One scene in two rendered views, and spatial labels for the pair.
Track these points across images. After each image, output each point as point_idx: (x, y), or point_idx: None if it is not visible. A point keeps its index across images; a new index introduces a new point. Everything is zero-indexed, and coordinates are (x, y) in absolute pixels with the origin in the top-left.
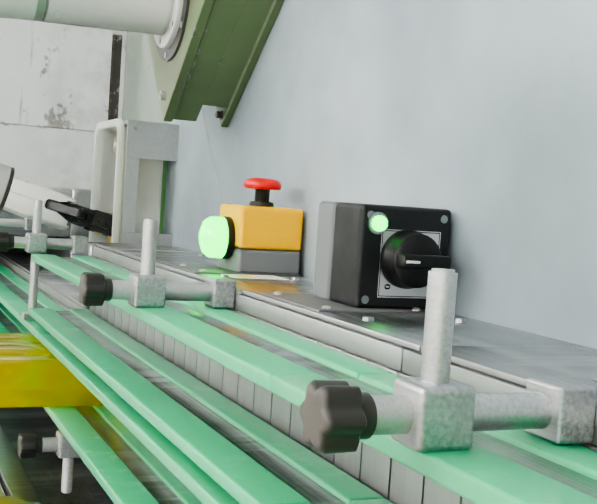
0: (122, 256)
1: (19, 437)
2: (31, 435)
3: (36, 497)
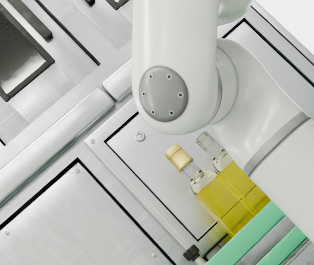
0: (304, 246)
1: (188, 248)
2: (189, 255)
3: (202, 255)
